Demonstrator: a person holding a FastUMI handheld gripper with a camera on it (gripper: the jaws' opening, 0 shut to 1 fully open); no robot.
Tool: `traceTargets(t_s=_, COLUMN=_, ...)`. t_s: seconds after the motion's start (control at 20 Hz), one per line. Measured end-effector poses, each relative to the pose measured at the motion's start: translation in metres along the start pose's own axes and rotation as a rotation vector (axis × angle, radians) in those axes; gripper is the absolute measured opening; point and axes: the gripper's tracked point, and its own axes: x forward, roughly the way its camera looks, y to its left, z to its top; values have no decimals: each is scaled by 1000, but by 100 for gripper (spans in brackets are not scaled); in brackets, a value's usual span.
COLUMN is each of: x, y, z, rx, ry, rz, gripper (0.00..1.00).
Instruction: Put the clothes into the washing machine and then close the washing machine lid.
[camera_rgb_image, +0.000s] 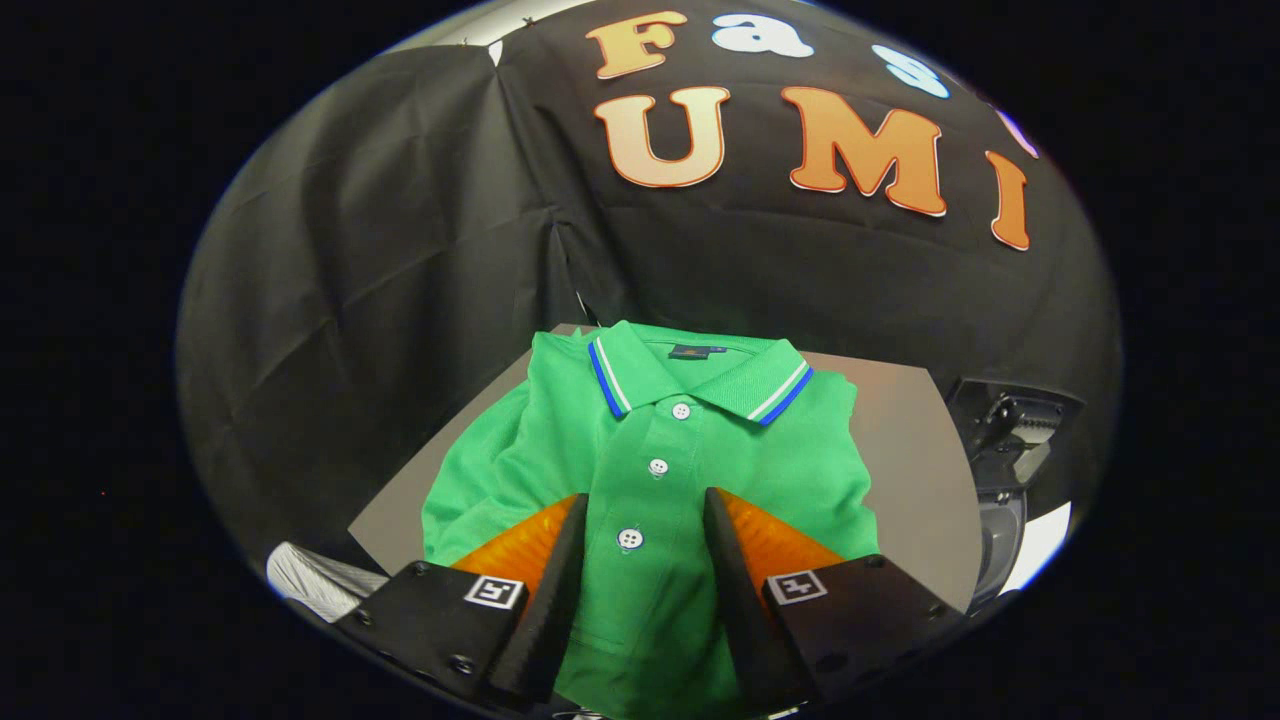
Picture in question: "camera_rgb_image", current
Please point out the grey box stand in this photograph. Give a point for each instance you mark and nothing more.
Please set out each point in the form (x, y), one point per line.
(920, 470)

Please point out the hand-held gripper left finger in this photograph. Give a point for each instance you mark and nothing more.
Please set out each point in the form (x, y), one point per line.
(555, 600)

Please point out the green polo shirt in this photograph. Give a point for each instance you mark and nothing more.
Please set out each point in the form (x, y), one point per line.
(660, 440)

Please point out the grey washing machine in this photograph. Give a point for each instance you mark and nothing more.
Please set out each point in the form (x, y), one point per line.
(1000, 540)

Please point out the dark washing machine lid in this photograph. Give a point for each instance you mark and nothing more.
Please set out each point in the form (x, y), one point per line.
(1010, 420)

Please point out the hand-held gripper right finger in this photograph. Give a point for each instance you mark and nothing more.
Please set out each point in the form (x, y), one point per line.
(735, 600)

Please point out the white striped cloth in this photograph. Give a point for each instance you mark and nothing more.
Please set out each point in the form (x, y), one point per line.
(320, 585)

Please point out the white sheet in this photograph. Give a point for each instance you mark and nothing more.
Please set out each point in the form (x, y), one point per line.
(1040, 545)

